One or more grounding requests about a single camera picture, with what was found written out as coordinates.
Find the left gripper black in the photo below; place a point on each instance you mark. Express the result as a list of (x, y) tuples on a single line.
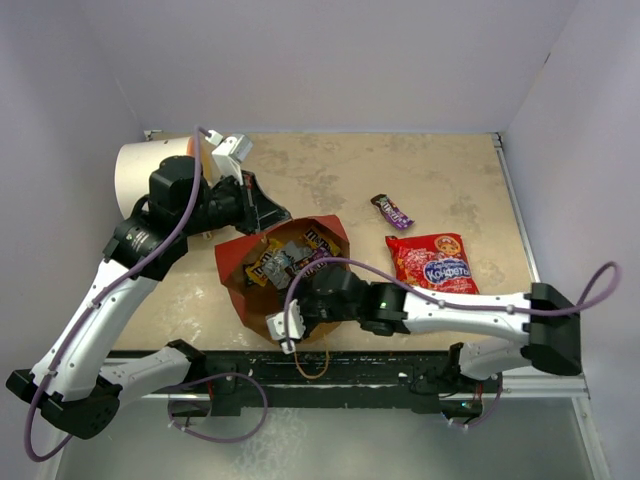
[(258, 212)]

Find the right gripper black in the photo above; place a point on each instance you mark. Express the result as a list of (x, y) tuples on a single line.
[(301, 289)]

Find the white silver snack packet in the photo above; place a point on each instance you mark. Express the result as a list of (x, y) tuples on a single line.
[(285, 264)]

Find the red brown paper bag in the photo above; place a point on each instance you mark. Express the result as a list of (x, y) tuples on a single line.
[(253, 304)]

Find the purple brown M&M's packet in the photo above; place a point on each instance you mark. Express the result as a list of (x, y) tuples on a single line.
[(391, 212)]

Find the red candy snack bag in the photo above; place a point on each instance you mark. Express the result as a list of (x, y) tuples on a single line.
[(436, 262)]

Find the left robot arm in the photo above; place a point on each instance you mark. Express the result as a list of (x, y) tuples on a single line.
[(70, 387)]

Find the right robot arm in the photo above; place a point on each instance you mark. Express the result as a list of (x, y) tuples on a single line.
[(538, 328)]

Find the yellow M&M's packet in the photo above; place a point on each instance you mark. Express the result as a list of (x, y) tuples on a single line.
[(254, 273)]

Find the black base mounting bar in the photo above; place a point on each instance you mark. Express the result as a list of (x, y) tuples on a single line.
[(423, 382)]

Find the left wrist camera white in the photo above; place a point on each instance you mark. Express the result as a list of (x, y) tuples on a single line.
[(229, 153)]

